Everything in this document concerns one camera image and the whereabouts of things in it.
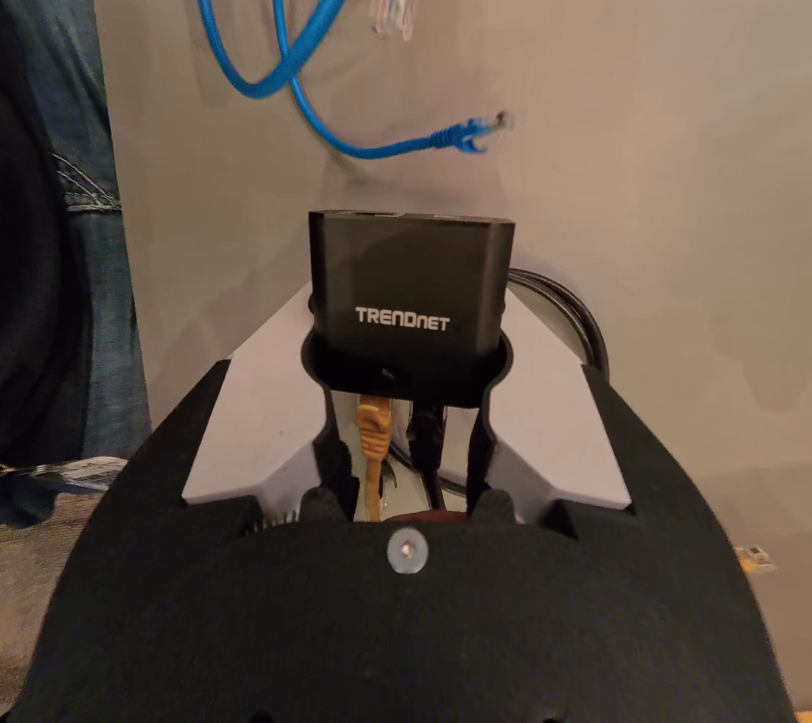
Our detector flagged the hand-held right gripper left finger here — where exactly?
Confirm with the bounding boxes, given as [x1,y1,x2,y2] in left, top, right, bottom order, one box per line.
[183,284,356,511]

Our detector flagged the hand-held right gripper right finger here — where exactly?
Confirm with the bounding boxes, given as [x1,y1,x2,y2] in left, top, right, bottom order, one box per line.
[468,290,633,511]

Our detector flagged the orange ethernet cable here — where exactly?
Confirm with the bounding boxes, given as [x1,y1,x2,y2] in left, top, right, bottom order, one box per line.
[354,394,778,575]

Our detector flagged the blue ethernet cable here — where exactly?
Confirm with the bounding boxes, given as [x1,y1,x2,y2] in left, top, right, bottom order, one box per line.
[193,0,516,162]

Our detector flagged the black network adapter box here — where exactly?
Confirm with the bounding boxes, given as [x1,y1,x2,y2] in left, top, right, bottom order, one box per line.
[307,208,516,400]

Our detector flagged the person's blue jeans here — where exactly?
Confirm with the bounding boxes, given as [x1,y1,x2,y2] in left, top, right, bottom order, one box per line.
[0,0,153,470]

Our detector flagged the person's dark sweater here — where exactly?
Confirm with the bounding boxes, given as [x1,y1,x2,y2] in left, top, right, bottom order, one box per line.
[0,0,71,464]

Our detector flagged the black power cable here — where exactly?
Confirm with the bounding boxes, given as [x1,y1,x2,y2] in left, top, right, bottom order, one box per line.
[406,268,611,511]

